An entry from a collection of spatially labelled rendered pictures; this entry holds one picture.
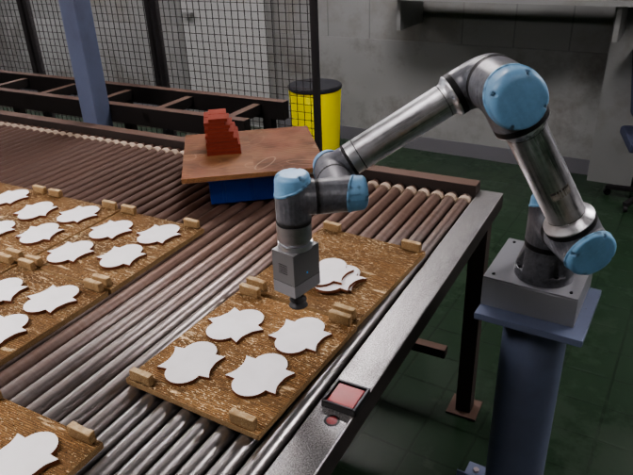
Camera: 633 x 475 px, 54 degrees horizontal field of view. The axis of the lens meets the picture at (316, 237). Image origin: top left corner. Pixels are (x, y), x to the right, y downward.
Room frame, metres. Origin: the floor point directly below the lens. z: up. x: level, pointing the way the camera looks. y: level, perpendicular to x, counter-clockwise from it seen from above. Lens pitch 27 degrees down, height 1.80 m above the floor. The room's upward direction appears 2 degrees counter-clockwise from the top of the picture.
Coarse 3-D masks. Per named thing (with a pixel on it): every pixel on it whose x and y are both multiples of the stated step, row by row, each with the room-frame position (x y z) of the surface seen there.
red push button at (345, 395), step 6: (342, 384) 1.04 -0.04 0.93; (336, 390) 1.02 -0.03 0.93; (342, 390) 1.02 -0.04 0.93; (348, 390) 1.02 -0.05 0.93; (354, 390) 1.01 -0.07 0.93; (360, 390) 1.01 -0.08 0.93; (330, 396) 1.00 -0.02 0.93; (336, 396) 1.00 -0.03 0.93; (342, 396) 1.00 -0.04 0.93; (348, 396) 1.00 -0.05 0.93; (354, 396) 1.00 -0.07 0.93; (360, 396) 1.00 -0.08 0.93; (336, 402) 0.98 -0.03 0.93; (342, 402) 0.98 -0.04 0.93; (348, 402) 0.98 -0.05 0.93; (354, 402) 0.98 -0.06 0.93
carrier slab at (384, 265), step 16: (320, 240) 1.69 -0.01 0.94; (336, 240) 1.68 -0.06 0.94; (352, 240) 1.68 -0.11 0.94; (368, 240) 1.67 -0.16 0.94; (320, 256) 1.59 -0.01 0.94; (336, 256) 1.58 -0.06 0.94; (352, 256) 1.58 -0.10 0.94; (368, 256) 1.57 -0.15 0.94; (384, 256) 1.57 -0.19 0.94; (400, 256) 1.57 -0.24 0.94; (416, 256) 1.56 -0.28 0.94; (272, 272) 1.50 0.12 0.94; (368, 272) 1.48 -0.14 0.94; (384, 272) 1.48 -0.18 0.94; (400, 272) 1.48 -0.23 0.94; (272, 288) 1.42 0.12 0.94; (352, 288) 1.40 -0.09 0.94; (368, 288) 1.40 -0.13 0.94; (384, 288) 1.40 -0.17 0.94; (320, 304) 1.33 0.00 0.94; (352, 304) 1.33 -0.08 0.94; (368, 304) 1.32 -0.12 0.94; (352, 320) 1.26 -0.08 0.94
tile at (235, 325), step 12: (228, 312) 1.30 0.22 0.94; (240, 312) 1.30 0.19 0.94; (252, 312) 1.30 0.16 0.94; (216, 324) 1.25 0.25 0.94; (228, 324) 1.25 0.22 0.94; (240, 324) 1.25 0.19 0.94; (252, 324) 1.25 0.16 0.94; (216, 336) 1.20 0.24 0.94; (228, 336) 1.20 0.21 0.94; (240, 336) 1.20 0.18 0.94
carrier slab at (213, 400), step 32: (160, 352) 1.16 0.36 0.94; (224, 352) 1.15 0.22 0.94; (256, 352) 1.15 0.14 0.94; (320, 352) 1.14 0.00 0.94; (128, 384) 1.07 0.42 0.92; (160, 384) 1.05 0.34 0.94; (192, 384) 1.05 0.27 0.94; (224, 384) 1.04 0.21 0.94; (288, 384) 1.03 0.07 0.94; (224, 416) 0.95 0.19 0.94; (256, 416) 0.94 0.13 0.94
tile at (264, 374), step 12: (252, 360) 1.11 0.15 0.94; (264, 360) 1.11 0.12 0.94; (276, 360) 1.10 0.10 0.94; (240, 372) 1.07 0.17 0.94; (252, 372) 1.07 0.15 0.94; (264, 372) 1.06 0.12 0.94; (276, 372) 1.06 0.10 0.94; (288, 372) 1.06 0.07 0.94; (240, 384) 1.03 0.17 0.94; (252, 384) 1.03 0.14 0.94; (264, 384) 1.03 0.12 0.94; (276, 384) 1.03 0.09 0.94; (240, 396) 1.00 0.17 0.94; (252, 396) 0.99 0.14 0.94
